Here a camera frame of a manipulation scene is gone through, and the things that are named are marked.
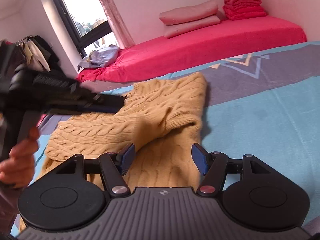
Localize folded red blanket stack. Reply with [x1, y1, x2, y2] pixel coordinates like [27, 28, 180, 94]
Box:
[222, 0, 268, 21]

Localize upper pink pillow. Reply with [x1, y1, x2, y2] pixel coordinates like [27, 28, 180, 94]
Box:
[158, 1, 218, 25]

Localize lower pink pillow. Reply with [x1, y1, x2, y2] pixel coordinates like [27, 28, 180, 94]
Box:
[164, 15, 221, 38]

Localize pink lace curtain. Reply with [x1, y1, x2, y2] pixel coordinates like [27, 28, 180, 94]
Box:
[99, 0, 135, 49]

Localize mustard cable-knit sweater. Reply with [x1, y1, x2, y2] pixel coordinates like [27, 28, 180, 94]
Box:
[41, 73, 207, 190]

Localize hanging clothes on rack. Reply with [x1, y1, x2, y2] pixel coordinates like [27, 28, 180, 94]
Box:
[16, 35, 65, 76]

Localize person's left hand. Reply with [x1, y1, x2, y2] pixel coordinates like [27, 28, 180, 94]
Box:
[1, 127, 40, 188]

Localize red sheeted bed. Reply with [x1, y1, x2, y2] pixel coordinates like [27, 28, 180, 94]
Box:
[77, 16, 307, 83]

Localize pink pillow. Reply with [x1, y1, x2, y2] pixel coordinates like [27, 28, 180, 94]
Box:
[158, 1, 218, 25]
[164, 15, 221, 38]

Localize blue grey patterned bedspread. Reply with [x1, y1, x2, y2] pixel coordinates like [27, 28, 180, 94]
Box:
[17, 42, 319, 239]

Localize crumpled light blue garment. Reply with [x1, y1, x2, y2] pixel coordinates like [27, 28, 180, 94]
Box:
[78, 44, 120, 71]

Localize black framed window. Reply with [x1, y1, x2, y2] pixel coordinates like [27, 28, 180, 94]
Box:
[53, 0, 118, 57]

